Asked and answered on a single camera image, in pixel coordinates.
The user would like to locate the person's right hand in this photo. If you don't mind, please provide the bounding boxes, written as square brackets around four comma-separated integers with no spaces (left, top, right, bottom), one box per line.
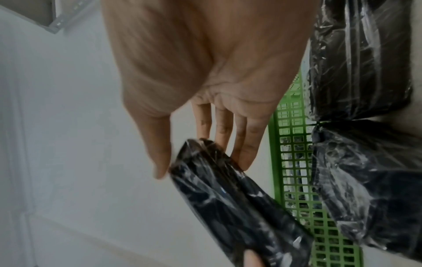
[100,0,322,180]

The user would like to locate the person's left hand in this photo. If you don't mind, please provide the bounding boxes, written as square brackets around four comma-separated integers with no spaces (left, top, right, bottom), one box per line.
[243,249,265,267]

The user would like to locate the green plastic basket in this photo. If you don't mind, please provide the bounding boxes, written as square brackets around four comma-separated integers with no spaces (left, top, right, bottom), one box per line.
[267,70,365,267]

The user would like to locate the white metal shelf rack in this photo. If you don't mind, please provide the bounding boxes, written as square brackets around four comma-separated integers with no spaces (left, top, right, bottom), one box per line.
[0,0,98,35]

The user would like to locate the black labelled package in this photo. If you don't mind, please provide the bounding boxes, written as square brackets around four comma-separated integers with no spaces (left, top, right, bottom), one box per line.
[305,0,415,123]

